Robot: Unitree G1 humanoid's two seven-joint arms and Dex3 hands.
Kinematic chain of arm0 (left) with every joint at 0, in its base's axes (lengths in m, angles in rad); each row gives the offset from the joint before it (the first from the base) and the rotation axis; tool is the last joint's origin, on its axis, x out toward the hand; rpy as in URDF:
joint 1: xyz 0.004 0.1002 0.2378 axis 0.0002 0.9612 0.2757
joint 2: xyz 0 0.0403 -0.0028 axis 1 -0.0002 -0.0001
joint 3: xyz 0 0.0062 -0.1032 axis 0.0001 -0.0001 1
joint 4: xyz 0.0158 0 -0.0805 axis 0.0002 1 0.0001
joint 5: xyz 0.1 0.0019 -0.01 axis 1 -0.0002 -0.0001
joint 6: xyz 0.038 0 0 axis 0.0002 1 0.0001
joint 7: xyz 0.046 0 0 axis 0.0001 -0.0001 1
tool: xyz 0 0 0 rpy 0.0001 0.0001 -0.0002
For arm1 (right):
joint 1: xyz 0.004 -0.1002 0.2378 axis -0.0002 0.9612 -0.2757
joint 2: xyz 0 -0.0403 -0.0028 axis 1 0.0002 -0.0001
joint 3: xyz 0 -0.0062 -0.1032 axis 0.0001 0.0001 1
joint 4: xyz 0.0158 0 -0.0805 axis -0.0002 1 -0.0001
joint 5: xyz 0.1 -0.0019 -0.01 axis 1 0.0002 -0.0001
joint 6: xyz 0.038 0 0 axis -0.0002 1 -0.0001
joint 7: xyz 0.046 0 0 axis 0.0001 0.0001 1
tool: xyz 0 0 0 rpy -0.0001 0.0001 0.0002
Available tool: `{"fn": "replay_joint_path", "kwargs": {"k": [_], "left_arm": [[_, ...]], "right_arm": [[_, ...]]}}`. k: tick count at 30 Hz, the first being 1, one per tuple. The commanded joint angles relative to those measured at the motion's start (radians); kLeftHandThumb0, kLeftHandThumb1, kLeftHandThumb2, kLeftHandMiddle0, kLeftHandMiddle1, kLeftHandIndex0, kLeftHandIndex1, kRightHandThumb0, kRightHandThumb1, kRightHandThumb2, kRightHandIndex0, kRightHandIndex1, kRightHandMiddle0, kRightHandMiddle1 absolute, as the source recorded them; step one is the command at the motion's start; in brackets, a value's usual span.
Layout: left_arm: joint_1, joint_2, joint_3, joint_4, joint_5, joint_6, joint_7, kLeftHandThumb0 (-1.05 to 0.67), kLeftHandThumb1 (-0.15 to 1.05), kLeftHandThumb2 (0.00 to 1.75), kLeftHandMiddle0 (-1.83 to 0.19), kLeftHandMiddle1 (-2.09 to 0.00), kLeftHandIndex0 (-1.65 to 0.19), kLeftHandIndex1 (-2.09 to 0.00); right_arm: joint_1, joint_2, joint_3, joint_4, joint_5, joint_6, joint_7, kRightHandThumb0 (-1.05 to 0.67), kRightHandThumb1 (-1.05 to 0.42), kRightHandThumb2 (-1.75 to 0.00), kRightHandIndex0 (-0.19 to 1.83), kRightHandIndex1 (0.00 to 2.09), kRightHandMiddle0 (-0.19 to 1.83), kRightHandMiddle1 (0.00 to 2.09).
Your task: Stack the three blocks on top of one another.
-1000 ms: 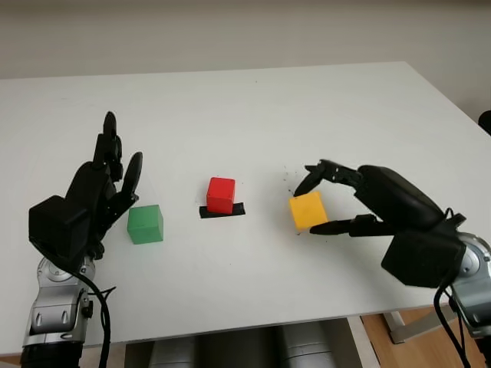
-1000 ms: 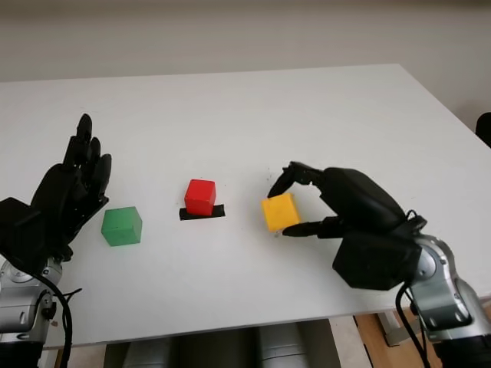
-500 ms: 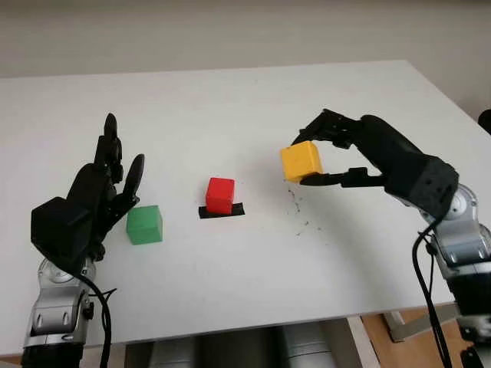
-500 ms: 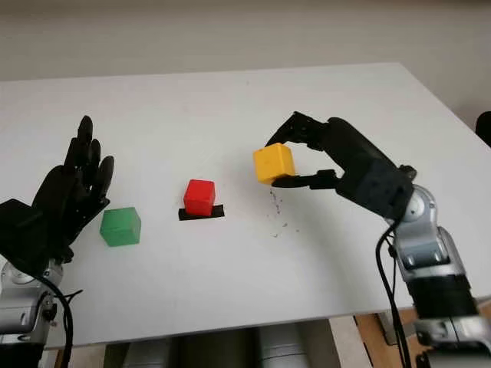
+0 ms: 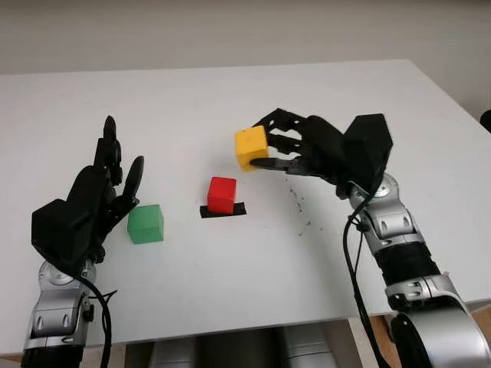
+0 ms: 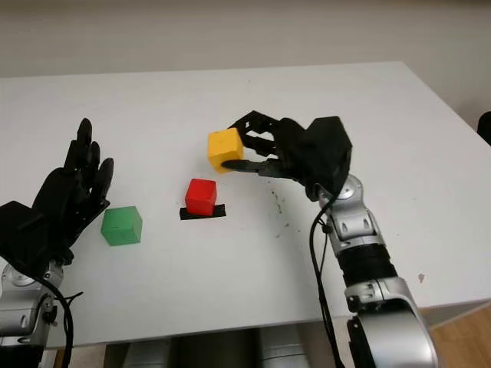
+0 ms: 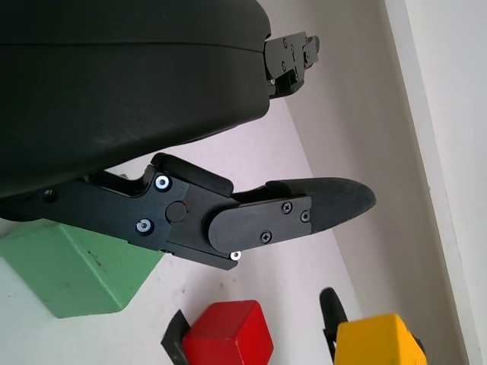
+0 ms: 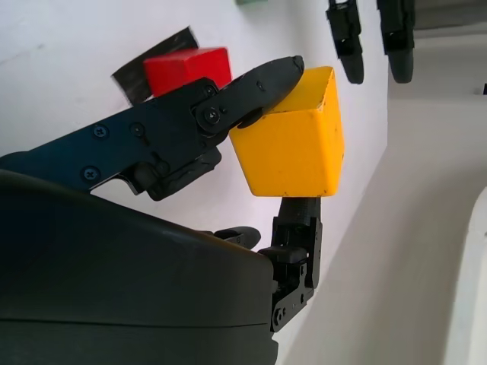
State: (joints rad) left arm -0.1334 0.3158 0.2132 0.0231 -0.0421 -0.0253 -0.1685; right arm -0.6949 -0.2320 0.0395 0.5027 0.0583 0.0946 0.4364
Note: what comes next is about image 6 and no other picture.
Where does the dark robot waist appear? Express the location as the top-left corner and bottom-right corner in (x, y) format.
(168, 330), (262, 368)

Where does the green cube block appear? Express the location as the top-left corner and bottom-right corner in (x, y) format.
(100, 205), (144, 248)

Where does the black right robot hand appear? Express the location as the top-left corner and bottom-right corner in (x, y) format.
(221, 110), (321, 201)

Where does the black round object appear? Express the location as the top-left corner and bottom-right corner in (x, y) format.
(477, 112), (491, 147)

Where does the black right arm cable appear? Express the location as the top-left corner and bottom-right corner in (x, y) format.
(309, 190), (347, 368)

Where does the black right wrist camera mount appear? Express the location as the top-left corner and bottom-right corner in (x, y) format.
(302, 115), (354, 197)

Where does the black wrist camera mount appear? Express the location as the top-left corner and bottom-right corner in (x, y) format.
(302, 115), (354, 197)
(0, 200), (74, 285)

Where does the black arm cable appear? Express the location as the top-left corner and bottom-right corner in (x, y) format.
(309, 190), (347, 368)
(36, 274), (84, 368)

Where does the grey robot thigh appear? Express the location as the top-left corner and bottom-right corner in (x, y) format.
(255, 324), (327, 368)
(121, 339), (174, 368)

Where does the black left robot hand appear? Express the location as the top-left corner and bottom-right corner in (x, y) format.
(31, 117), (115, 266)

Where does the black tape strip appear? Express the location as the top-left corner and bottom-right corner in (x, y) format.
(178, 204), (228, 222)

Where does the red cube block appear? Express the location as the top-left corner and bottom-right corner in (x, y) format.
(184, 178), (218, 216)

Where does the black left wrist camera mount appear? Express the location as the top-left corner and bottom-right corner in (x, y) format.
(0, 200), (74, 285)

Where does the yellow cube block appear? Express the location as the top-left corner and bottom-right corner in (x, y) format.
(206, 128), (246, 176)

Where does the grey left robot thigh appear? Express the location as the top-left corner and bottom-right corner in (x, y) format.
(121, 339), (174, 368)

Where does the grey right robot thigh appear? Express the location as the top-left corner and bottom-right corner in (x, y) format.
(255, 324), (327, 368)

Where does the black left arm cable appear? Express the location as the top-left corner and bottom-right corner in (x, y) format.
(36, 274), (84, 368)

